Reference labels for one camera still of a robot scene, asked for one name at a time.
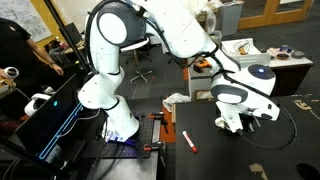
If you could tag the grey round dish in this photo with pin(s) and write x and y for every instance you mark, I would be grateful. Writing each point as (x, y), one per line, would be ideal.
(297, 54)

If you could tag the white plastic bag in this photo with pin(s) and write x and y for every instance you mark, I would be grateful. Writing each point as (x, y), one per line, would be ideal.
(175, 99)

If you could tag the dark side table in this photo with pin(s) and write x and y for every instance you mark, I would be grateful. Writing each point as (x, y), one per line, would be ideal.
(290, 78)

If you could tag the white VR headset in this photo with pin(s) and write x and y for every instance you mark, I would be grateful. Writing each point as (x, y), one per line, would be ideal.
(33, 102)

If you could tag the small blue object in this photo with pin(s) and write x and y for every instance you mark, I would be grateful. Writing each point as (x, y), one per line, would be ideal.
(284, 48)

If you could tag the white wall poster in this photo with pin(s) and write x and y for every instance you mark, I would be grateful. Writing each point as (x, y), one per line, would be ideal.
(23, 16)

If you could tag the red and white marker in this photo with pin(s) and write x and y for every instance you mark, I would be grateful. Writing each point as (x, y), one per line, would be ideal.
(189, 141)

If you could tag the stack of white boxes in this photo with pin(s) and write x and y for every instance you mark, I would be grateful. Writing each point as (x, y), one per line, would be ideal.
(250, 55)

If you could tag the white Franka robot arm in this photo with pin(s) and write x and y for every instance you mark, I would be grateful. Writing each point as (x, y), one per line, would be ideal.
(106, 90)

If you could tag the white VR controller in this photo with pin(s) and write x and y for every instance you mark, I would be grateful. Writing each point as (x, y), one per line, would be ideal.
(11, 72)

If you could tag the torn tan tape patch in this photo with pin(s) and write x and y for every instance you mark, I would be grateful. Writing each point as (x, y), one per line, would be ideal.
(258, 170)

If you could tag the black diagonal pole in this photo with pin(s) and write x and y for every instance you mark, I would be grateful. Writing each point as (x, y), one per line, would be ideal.
(66, 35)

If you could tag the person in black shirt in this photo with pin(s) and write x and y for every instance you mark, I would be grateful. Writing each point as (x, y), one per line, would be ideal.
(15, 50)

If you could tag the open cardboard box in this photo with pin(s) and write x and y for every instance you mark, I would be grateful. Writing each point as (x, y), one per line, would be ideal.
(203, 95)

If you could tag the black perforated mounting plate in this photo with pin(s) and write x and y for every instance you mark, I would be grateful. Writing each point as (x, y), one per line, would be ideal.
(146, 133)

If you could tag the person's left forearm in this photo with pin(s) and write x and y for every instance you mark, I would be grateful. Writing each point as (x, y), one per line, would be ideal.
(41, 51)

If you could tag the black office chair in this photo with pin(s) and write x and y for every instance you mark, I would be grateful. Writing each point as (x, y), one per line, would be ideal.
(140, 71)

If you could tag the dark small bowl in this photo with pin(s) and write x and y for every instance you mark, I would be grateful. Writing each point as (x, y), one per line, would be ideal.
(282, 56)

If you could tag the orange power tool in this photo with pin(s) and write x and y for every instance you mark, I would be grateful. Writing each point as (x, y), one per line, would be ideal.
(202, 63)

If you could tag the grey trash bin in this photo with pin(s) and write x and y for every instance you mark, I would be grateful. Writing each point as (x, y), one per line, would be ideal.
(230, 16)

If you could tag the grey cabinet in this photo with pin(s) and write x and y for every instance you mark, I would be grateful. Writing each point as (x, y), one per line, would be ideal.
(198, 81)

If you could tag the person's right hand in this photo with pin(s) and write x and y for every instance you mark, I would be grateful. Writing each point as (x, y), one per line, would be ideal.
(2, 74)

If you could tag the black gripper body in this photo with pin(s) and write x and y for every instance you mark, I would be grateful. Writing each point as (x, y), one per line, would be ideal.
(250, 122)

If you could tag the yellowish tape patch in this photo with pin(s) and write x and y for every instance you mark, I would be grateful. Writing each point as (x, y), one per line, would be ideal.
(302, 104)

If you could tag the wooden door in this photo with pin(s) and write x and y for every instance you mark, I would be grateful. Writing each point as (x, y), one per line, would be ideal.
(275, 13)

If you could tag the person's left hand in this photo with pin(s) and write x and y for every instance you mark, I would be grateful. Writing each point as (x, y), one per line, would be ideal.
(58, 70)

